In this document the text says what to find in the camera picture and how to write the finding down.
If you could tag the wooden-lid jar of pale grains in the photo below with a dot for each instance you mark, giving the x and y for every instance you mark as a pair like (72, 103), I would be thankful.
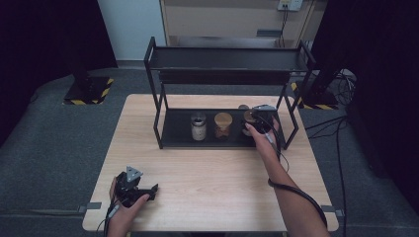
(249, 117)

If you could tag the person's left hand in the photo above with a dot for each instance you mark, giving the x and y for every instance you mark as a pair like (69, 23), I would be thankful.
(120, 220)

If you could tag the white wall socket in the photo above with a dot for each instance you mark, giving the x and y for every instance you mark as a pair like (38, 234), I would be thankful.
(290, 4)

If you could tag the beige wooden cabinet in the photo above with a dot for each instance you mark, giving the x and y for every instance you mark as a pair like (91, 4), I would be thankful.
(224, 19)

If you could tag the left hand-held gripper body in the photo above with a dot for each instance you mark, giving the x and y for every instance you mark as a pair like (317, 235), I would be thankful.
(126, 191)

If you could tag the black curtain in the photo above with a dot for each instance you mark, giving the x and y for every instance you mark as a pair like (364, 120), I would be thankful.
(39, 49)
(385, 82)

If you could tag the grey table edge bracket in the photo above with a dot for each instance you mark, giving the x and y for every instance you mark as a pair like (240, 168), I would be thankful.
(89, 206)
(331, 209)

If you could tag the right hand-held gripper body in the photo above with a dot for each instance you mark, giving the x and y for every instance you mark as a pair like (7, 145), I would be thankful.
(265, 118)

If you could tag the person's right hand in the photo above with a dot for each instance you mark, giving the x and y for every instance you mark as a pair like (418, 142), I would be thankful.
(267, 144)

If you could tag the glass jar with metal lid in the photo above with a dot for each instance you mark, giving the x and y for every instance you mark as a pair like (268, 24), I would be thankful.
(198, 128)

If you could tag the black two-tier metal rack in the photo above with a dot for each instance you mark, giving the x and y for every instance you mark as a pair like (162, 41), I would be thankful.
(224, 62)

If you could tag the black stand with striped base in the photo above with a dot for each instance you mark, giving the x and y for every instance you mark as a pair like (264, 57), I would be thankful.
(87, 90)
(318, 97)

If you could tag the wooden-lid jar of reddish spice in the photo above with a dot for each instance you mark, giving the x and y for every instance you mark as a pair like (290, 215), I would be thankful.
(223, 125)

